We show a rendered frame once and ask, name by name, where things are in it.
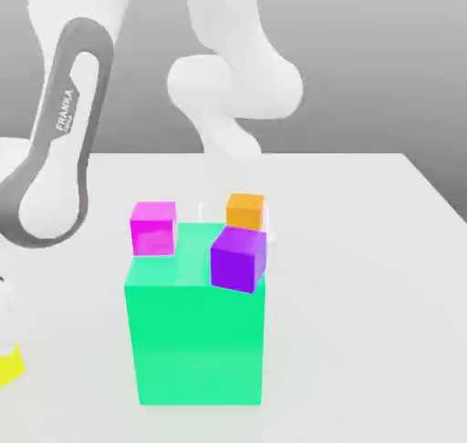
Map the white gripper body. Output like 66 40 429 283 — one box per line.
0 316 18 356

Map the small yellow cube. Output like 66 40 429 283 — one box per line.
0 343 26 389

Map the small magenta cube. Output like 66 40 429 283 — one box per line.
130 201 178 257

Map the small purple cube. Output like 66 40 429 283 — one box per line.
210 225 268 294

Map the small orange cube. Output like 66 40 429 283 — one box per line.
225 192 265 232

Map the large green box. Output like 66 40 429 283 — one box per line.
124 222 266 407

